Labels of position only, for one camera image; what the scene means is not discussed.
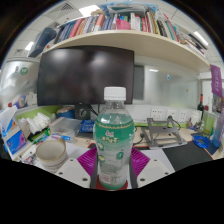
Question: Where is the blue tissue box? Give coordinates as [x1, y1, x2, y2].
[0, 105, 28, 156]

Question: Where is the wooden shelf with books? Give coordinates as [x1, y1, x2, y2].
[28, 1, 211, 73]

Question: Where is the purple hanging banner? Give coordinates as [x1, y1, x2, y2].
[209, 64, 224, 99]

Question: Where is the black computer monitor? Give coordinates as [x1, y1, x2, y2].
[36, 45, 136, 107]

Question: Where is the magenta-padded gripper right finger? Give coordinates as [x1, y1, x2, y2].
[128, 147, 173, 190]

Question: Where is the white napkin stack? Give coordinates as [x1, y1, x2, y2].
[24, 112, 52, 138]

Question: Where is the black monitor stand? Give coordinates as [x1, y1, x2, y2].
[73, 103, 92, 121]

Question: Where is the grey metal laptop stand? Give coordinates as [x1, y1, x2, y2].
[143, 117, 189, 150]

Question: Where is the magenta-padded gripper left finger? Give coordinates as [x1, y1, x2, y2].
[54, 147, 100, 190]

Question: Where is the black mouse pad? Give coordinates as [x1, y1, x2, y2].
[162, 141, 215, 173]

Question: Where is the white wall socket row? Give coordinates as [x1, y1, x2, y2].
[149, 107, 191, 123]

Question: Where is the dark wine bottle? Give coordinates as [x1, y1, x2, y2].
[197, 93, 205, 113]

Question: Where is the green-labelled clear drink bottle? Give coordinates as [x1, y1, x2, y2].
[92, 86, 136, 191]

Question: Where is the white patterned ceramic cup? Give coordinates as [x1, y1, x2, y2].
[35, 138, 70, 174]

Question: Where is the coiled blue cable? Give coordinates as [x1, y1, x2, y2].
[192, 134, 212, 150]

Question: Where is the clear plastic box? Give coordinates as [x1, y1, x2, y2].
[49, 116, 83, 143]

